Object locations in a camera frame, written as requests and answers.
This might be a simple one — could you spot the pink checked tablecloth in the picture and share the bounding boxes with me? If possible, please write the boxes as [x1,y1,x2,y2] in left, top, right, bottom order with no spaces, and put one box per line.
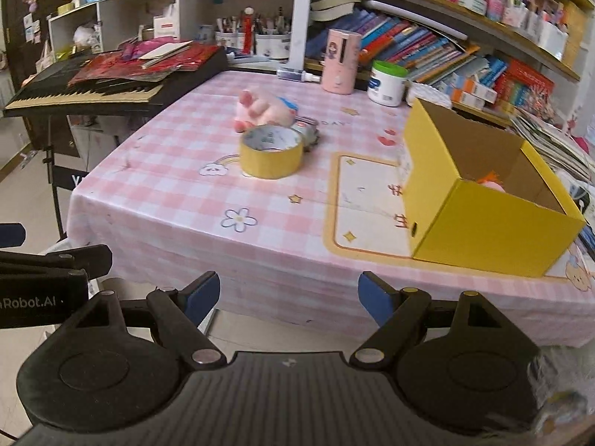
[66,70,595,350]

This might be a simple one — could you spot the white pen holder boxes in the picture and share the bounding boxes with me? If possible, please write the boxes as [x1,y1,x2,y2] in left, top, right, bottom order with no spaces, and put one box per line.
[504,0,571,62]

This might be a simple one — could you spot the white plastic bag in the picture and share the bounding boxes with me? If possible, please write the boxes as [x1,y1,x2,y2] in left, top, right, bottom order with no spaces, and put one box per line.
[73,25,102,50]

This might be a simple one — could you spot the clear plastic bag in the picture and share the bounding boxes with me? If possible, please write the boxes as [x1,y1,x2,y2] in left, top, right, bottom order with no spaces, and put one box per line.
[529,345,595,440]

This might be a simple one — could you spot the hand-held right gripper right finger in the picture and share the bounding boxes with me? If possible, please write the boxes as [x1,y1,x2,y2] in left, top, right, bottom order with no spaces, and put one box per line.
[350,271,541,372]

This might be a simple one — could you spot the orange white small cartons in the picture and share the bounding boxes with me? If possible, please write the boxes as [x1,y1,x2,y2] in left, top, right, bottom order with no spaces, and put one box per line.
[441,71,499,109]

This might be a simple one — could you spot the pink cylindrical humidifier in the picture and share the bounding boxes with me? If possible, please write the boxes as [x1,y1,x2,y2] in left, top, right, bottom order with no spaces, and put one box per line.
[321,28,361,95]

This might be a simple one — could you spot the white pen cup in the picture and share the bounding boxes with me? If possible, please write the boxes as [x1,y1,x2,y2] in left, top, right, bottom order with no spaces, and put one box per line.
[213,17,248,53]
[254,19,292,61]

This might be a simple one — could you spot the white ribbed tissue pack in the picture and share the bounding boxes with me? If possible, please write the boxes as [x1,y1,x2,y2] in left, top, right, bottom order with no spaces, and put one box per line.
[406,81,454,110]

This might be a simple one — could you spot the small white spray tube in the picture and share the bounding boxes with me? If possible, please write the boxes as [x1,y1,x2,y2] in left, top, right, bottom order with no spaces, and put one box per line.
[277,67,322,84]

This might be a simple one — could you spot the pink plush pig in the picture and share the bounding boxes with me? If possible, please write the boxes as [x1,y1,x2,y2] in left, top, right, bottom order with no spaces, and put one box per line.
[234,88,299,132]

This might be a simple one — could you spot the black keyboard stand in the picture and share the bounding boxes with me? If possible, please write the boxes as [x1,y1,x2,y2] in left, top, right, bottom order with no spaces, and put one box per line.
[41,114,71,243]

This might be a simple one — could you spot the stack of yellow books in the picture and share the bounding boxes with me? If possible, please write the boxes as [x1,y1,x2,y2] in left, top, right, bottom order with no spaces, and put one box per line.
[562,4,589,71]

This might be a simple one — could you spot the white rolled paper tube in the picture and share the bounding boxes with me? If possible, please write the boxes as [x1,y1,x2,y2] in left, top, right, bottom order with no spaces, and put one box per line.
[364,0,469,41]

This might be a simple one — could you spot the stack of red books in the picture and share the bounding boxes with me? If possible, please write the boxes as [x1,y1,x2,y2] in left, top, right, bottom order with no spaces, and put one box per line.
[492,58,557,118]

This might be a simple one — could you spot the stack of papers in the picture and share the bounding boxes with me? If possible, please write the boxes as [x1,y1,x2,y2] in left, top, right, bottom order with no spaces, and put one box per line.
[508,106,595,183]

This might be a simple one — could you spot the wooden bookshelf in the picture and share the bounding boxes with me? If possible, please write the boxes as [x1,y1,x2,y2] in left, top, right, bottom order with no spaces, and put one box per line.
[288,0,595,127]

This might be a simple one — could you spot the white box red label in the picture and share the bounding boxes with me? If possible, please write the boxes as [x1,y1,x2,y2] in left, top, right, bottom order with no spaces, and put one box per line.
[152,3,180,41]

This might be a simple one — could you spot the red bottle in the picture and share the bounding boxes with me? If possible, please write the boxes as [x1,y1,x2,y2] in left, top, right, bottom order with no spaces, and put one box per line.
[241,6,257,55]

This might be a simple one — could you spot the white jar green lid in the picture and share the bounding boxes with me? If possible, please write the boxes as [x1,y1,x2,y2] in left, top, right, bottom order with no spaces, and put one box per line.
[367,60,409,108]

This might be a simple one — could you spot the pink plush toy orange tuft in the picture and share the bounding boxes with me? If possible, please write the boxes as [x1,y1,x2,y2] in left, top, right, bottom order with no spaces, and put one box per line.
[473,170,507,193]

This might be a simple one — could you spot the red shiny papers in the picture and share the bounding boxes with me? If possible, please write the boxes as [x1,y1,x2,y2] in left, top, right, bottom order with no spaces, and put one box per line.
[66,40,220,90]

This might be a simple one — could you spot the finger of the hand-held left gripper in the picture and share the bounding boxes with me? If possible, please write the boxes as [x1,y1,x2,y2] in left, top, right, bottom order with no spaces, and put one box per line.
[0,244,114,282]
[0,223,27,248]

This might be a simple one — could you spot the row of slanted colourful books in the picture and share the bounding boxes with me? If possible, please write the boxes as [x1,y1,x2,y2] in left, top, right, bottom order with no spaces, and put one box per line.
[306,6,508,99]

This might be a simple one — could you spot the grey toy truck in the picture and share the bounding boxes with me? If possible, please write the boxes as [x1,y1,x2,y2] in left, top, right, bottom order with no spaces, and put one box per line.
[292,117,322,150]

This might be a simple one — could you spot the cream card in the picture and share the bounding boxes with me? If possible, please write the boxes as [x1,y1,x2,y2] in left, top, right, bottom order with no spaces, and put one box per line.
[138,40,194,70]

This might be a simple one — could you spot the yellow tape roll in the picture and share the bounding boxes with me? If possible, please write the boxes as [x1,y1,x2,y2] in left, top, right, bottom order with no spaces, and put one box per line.
[239,125,304,180]

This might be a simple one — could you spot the open cream book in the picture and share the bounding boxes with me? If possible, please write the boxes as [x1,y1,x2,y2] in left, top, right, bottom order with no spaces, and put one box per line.
[309,0,364,22]

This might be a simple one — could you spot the black electronic keyboard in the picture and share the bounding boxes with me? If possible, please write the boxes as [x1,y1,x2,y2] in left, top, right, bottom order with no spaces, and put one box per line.
[4,46,229,118]

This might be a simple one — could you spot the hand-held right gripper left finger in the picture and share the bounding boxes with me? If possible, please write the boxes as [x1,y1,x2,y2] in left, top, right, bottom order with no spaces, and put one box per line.
[60,271,228,372]

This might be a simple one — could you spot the yellow cardboard box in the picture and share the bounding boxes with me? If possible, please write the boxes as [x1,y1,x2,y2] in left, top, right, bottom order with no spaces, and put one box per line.
[402,97,587,279]

